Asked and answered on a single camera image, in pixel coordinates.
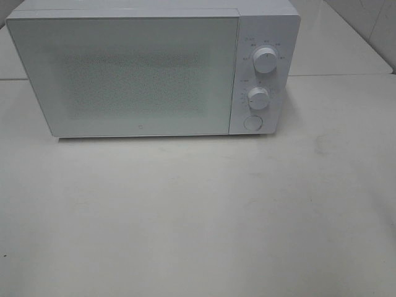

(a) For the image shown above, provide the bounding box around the white microwave door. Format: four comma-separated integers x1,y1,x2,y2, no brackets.
7,17,238,137

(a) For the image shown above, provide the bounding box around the round white door button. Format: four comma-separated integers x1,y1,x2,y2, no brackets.
244,116,263,131

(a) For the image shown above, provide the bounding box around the white microwave knob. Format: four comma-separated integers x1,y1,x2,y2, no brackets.
247,87,270,110
252,45,278,74

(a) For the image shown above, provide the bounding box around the white microwave oven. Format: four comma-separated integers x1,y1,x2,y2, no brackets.
6,1,301,138

